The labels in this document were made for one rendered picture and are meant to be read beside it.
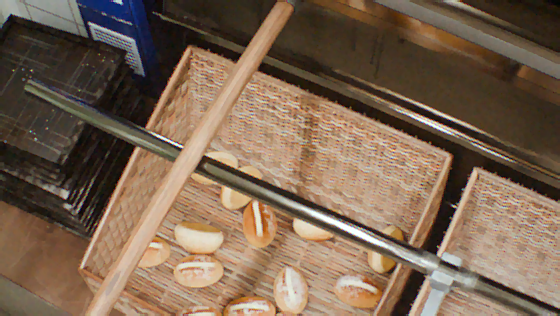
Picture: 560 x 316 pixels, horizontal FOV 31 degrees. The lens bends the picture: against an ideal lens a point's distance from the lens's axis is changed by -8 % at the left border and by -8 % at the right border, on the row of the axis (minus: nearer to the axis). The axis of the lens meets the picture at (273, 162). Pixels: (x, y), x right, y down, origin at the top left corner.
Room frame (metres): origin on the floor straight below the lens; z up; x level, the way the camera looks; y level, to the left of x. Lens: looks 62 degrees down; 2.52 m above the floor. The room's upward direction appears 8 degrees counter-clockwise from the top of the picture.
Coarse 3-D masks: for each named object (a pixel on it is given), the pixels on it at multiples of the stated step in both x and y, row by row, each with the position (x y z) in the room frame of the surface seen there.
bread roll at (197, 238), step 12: (180, 228) 0.88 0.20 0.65; (192, 228) 0.88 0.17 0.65; (204, 228) 0.88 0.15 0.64; (216, 228) 0.88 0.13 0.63; (180, 240) 0.86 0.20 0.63; (192, 240) 0.85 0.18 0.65; (204, 240) 0.85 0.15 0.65; (216, 240) 0.85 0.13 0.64; (192, 252) 0.84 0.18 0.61; (204, 252) 0.84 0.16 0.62
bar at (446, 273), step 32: (32, 96) 0.90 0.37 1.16; (64, 96) 0.88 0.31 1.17; (128, 128) 0.81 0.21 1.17; (256, 192) 0.67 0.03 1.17; (288, 192) 0.67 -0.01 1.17; (320, 224) 0.61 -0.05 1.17; (352, 224) 0.60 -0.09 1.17; (384, 256) 0.55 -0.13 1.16; (416, 256) 0.54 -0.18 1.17; (448, 256) 0.53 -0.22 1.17; (448, 288) 0.49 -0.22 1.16; (480, 288) 0.47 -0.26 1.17; (512, 288) 0.47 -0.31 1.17
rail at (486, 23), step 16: (416, 0) 0.78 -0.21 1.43; (432, 0) 0.77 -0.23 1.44; (448, 0) 0.77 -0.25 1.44; (448, 16) 0.76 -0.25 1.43; (464, 16) 0.75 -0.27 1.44; (480, 16) 0.74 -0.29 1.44; (496, 32) 0.72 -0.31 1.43; (512, 32) 0.71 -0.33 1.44; (528, 32) 0.71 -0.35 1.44; (528, 48) 0.69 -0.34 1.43; (544, 48) 0.68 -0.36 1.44
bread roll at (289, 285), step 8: (280, 272) 0.77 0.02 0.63; (288, 272) 0.76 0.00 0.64; (296, 272) 0.76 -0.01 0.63; (280, 280) 0.75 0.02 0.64; (288, 280) 0.75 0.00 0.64; (296, 280) 0.74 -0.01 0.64; (304, 280) 0.75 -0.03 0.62; (280, 288) 0.73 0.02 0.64; (288, 288) 0.73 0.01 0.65; (296, 288) 0.73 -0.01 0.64; (304, 288) 0.73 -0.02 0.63; (280, 296) 0.72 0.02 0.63; (288, 296) 0.71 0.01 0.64; (296, 296) 0.71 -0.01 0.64; (304, 296) 0.71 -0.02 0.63; (280, 304) 0.71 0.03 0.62; (288, 304) 0.70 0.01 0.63; (296, 304) 0.70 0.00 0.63; (304, 304) 0.70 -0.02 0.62; (296, 312) 0.69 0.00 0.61
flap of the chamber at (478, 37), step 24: (384, 0) 0.80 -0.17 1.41; (480, 0) 0.79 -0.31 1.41; (504, 0) 0.79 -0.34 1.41; (528, 0) 0.78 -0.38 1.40; (552, 0) 0.78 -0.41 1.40; (432, 24) 0.76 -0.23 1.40; (456, 24) 0.75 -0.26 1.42; (528, 24) 0.74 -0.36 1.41; (552, 24) 0.74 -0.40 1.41; (504, 48) 0.71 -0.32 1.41; (552, 72) 0.66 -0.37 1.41
